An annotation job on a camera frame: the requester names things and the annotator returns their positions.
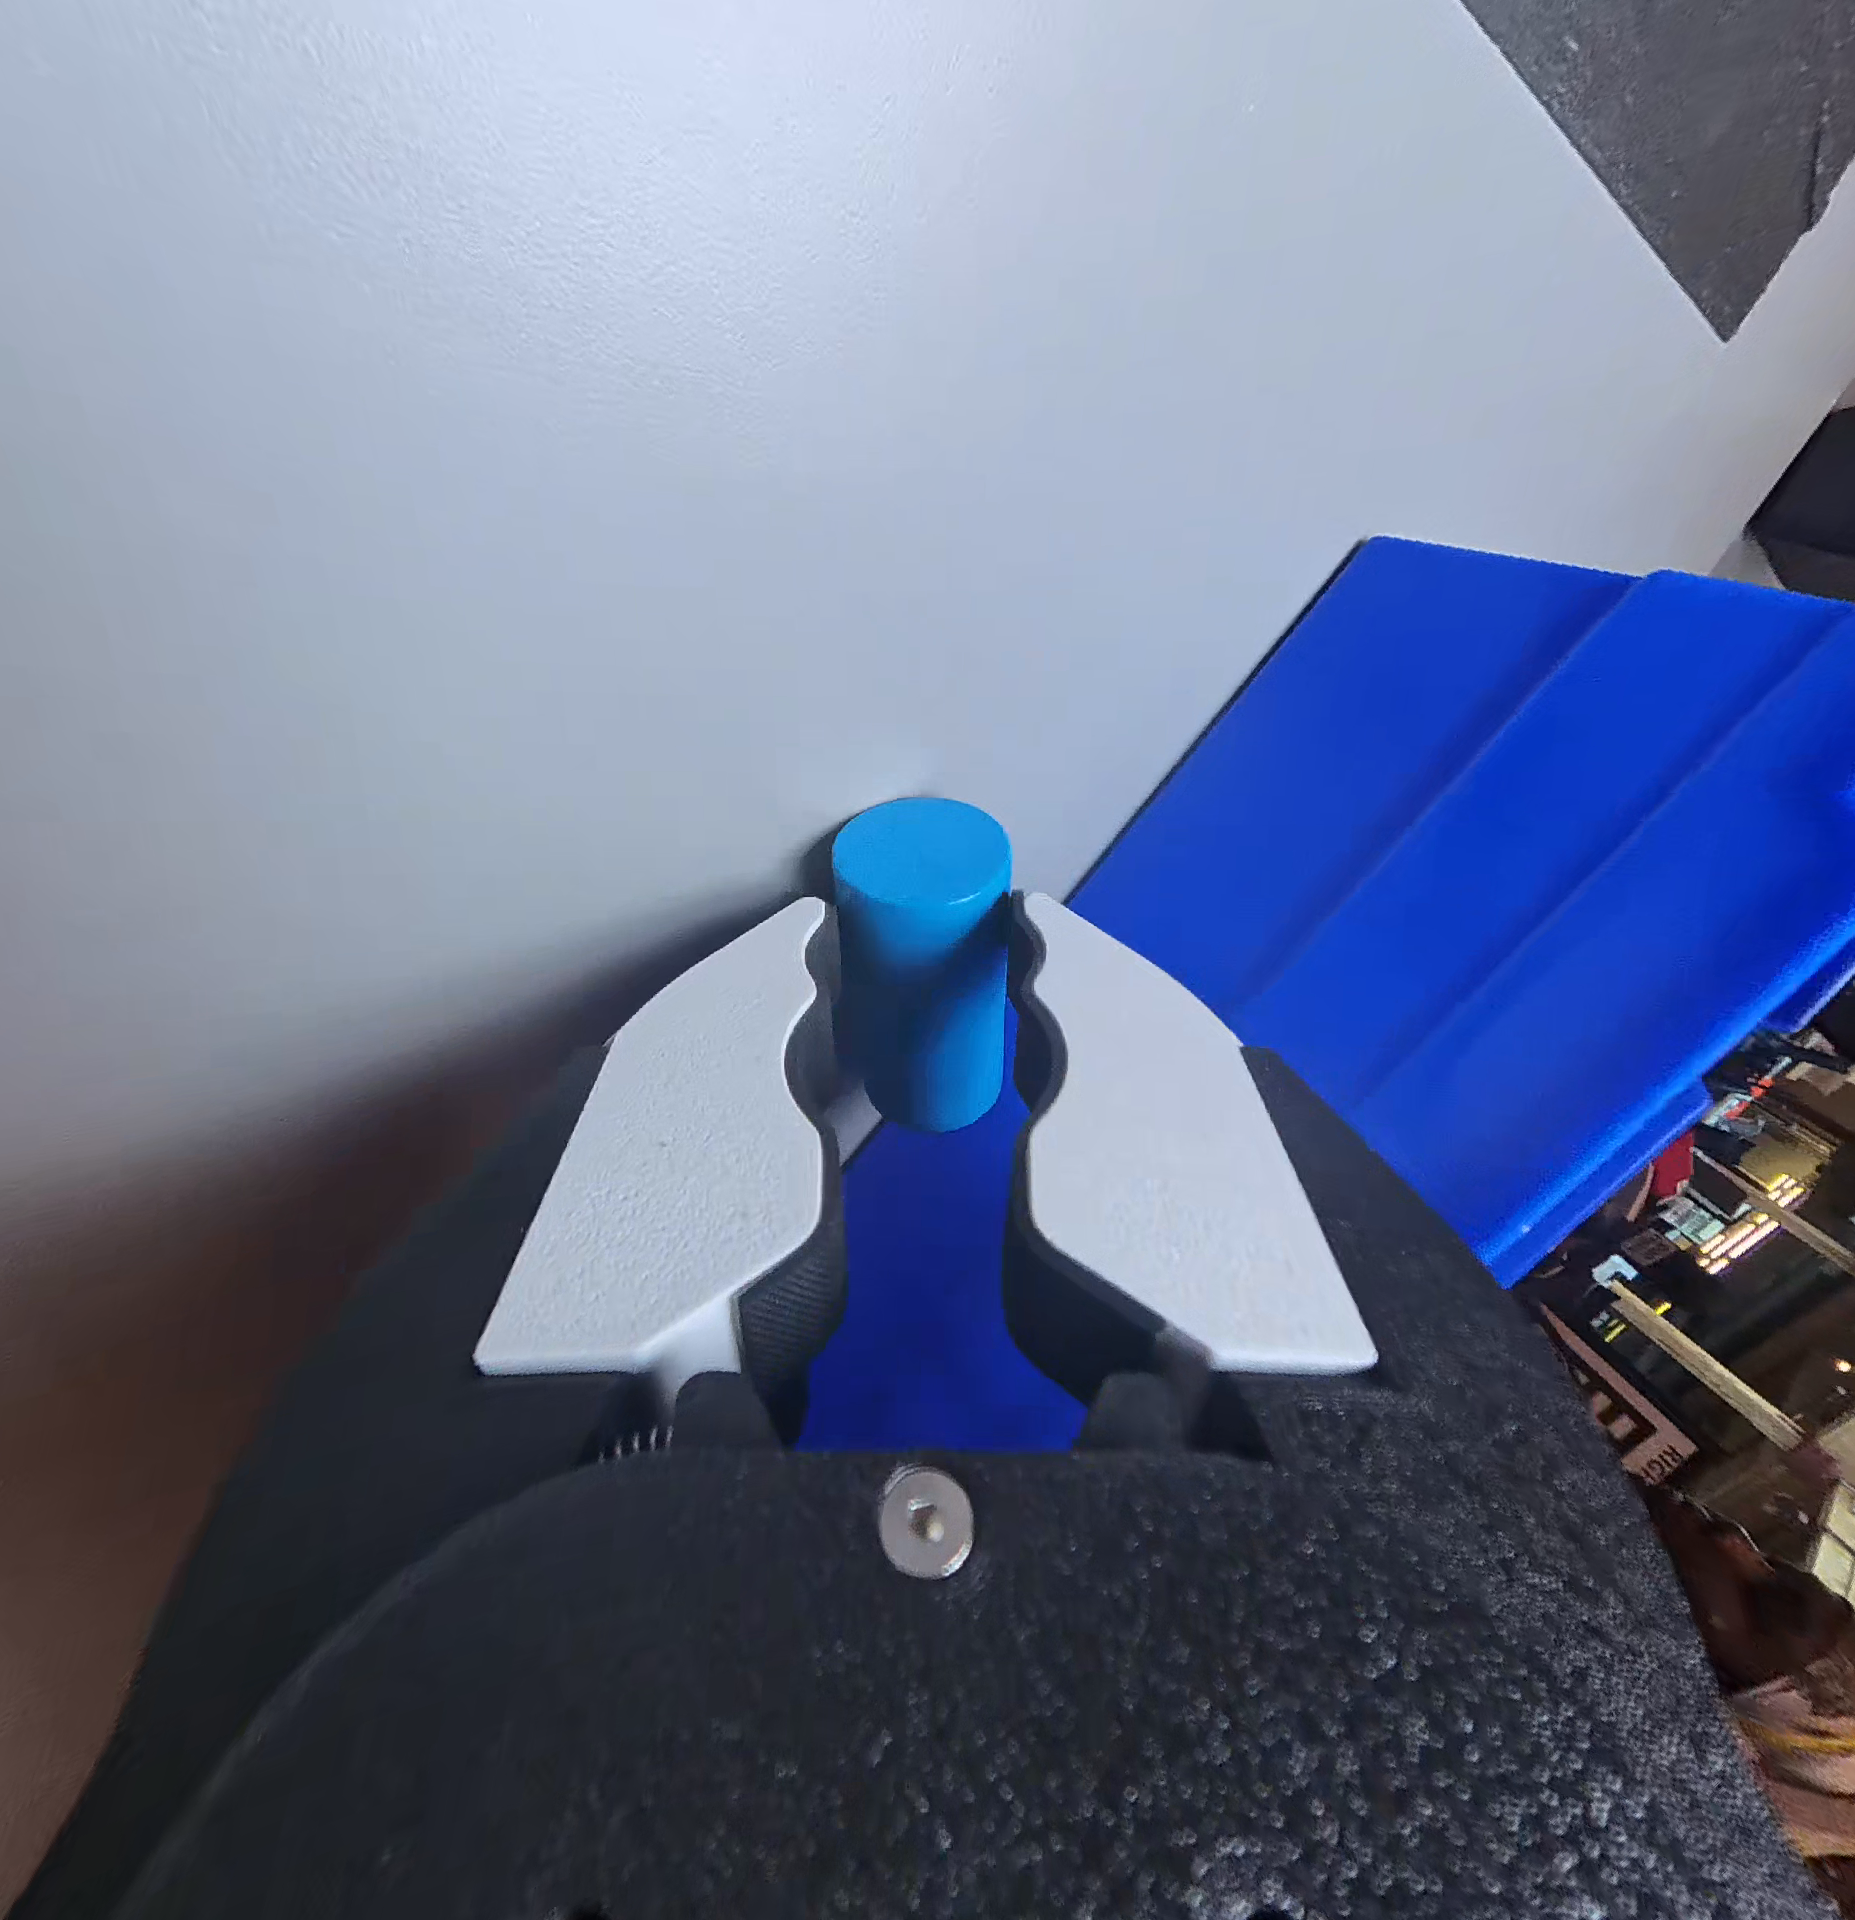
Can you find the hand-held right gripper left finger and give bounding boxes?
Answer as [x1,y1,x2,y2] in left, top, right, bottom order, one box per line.
[470,894,848,1419]

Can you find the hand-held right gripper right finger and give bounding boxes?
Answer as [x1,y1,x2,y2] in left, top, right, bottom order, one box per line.
[997,889,1385,1381]

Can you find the blue wooden cylinder block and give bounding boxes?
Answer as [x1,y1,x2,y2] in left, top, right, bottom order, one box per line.
[829,794,1018,1135]

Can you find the blue plastic bin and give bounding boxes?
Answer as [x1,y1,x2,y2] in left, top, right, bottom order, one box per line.
[795,534,1855,1457]

